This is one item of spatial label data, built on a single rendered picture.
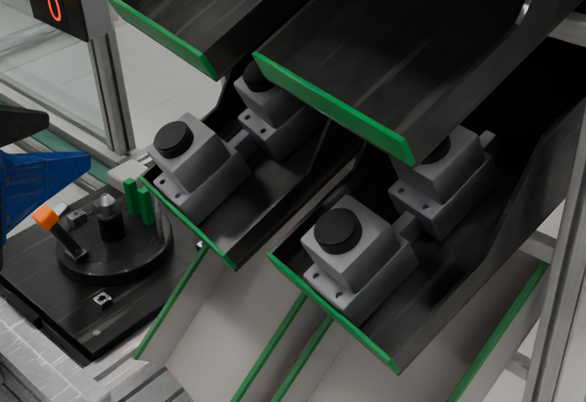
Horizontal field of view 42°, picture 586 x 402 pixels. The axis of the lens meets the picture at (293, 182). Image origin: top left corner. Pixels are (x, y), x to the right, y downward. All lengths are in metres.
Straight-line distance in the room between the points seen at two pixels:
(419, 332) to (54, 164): 0.25
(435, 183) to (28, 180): 0.25
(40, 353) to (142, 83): 0.80
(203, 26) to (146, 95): 0.99
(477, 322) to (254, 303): 0.21
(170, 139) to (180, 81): 0.96
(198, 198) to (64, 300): 0.35
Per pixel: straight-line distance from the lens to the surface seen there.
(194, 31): 0.53
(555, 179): 0.53
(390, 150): 0.40
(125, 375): 0.83
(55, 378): 0.86
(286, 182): 0.61
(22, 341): 0.91
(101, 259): 0.93
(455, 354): 0.63
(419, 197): 0.53
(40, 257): 0.98
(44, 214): 0.88
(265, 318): 0.72
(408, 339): 0.49
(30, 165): 0.47
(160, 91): 1.52
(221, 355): 0.74
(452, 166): 0.51
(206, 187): 0.60
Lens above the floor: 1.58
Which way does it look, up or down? 36 degrees down
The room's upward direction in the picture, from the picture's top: 2 degrees counter-clockwise
